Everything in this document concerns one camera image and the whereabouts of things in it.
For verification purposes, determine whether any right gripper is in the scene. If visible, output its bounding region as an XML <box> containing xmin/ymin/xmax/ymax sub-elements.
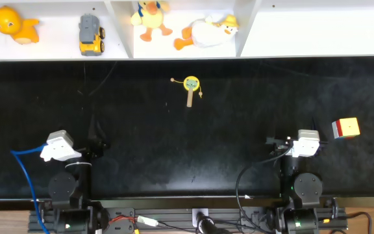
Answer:
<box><xmin>266</xmin><ymin>116</ymin><xmax>318</xmax><ymax>155</ymax></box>

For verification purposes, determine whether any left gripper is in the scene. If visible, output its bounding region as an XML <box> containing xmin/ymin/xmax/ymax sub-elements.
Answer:
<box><xmin>76</xmin><ymin>113</ymin><xmax>110</xmax><ymax>161</ymax></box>

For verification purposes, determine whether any many-coloured puzzle cube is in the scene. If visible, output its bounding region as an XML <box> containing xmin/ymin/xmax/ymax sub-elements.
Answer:
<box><xmin>331</xmin><ymin>117</ymin><xmax>361</xmax><ymax>140</ymax></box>

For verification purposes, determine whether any grey and yellow toy truck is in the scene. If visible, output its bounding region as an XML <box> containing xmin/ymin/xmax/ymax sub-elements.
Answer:
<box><xmin>78</xmin><ymin>13</ymin><xmax>106</xmax><ymax>57</ymax></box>

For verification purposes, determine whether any yellow rattle drum toy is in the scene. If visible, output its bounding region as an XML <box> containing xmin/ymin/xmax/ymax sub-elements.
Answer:
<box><xmin>169</xmin><ymin>75</ymin><xmax>204</xmax><ymax>109</ymax></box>

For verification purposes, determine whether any yellow rubber duck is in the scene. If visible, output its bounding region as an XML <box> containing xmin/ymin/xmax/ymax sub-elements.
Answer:
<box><xmin>0</xmin><ymin>5</ymin><xmax>40</xmax><ymax>46</ymax></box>

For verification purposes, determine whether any white shelf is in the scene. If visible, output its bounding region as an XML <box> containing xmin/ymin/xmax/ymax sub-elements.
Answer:
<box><xmin>0</xmin><ymin>0</ymin><xmax>374</xmax><ymax>62</ymax></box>

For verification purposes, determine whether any white plush duck yellow hat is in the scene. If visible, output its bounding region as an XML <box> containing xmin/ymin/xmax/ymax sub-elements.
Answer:
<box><xmin>173</xmin><ymin>14</ymin><xmax>240</xmax><ymax>51</ymax></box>

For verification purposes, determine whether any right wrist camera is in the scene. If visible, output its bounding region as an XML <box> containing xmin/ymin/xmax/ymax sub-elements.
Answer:
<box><xmin>292</xmin><ymin>129</ymin><xmax>321</xmax><ymax>159</ymax></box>

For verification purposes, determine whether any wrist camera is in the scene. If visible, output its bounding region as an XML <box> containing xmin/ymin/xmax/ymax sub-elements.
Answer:
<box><xmin>292</xmin><ymin>129</ymin><xmax>321</xmax><ymax>159</ymax></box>
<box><xmin>40</xmin><ymin>129</ymin><xmax>82</xmax><ymax>163</ymax></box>

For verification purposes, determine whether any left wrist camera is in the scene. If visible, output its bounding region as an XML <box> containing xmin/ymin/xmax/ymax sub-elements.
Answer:
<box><xmin>40</xmin><ymin>129</ymin><xmax>82</xmax><ymax>163</ymax></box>

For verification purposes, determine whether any blue cable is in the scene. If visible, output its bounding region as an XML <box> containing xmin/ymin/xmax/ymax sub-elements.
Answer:
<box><xmin>10</xmin><ymin>144</ymin><xmax>51</xmax><ymax>234</ymax></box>

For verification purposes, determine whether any mounting rail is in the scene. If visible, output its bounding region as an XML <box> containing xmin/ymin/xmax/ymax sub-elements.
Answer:
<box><xmin>27</xmin><ymin>197</ymin><xmax>373</xmax><ymax>234</ymax></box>

